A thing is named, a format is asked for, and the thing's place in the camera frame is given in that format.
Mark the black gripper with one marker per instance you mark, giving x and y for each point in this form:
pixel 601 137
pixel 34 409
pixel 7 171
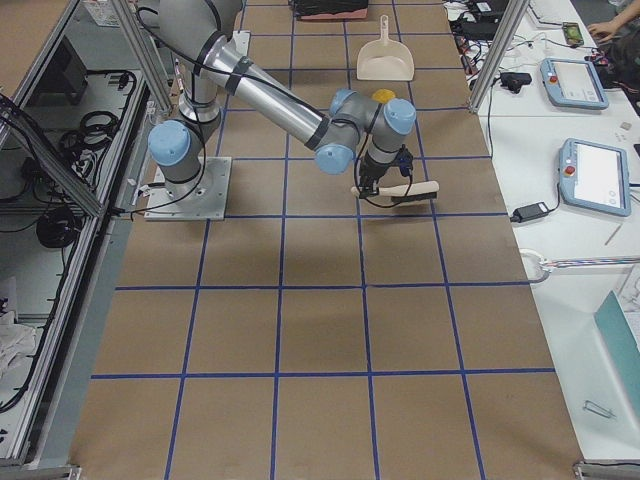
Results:
pixel 372 171

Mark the beige hand brush black bristles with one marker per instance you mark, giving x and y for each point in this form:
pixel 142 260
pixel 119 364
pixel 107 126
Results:
pixel 407 193

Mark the beige plastic dustpan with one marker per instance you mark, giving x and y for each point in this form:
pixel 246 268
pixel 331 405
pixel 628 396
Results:
pixel 385 59

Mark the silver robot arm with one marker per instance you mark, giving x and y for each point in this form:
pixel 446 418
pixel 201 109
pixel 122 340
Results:
pixel 200 33

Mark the bin with black bag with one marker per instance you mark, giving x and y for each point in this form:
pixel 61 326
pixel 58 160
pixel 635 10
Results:
pixel 330 9

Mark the person hand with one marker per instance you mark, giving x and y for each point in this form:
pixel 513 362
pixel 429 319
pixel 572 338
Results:
pixel 603 31

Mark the yellow lemon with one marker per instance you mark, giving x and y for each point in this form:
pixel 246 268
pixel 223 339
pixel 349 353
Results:
pixel 383 96

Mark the black power adapter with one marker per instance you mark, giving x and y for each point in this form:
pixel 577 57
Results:
pixel 530 212

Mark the black webcam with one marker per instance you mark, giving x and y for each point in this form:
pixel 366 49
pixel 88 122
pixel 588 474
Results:
pixel 515 81

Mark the near blue teach pendant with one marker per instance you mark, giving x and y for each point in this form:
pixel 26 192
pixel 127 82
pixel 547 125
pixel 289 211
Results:
pixel 595 177

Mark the blue teach pendant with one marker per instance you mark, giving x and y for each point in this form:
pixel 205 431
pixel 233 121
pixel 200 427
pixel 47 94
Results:
pixel 595 177
pixel 573 84

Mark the far blue teach pendant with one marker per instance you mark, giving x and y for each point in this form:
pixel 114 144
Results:
pixel 573 84

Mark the teal folder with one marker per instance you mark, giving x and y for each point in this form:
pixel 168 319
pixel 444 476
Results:
pixel 621 344

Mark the white crumpled cloth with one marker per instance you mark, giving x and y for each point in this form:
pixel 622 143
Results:
pixel 17 340

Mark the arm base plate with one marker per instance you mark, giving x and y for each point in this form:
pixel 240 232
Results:
pixel 204 197

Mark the aluminium frame post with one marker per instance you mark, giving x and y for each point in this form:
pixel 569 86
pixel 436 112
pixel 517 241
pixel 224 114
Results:
pixel 506 30

